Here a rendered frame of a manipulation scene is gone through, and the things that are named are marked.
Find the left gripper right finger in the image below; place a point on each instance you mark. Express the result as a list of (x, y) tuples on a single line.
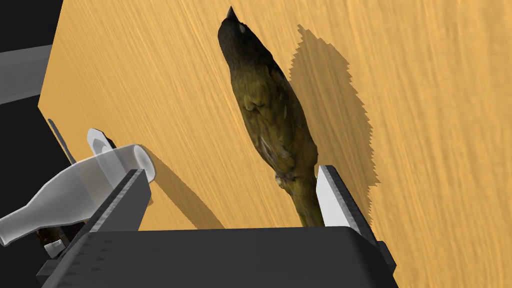
[(330, 200)]

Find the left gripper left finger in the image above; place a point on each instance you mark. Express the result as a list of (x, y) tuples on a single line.
[(132, 204)]

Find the clear glass bottle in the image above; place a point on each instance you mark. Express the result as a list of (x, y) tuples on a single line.
[(68, 196)]

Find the white cutlery piece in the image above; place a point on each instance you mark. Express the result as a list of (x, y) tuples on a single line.
[(97, 140)]

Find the dark overripe banana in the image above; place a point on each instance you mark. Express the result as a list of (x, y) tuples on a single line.
[(268, 112)]

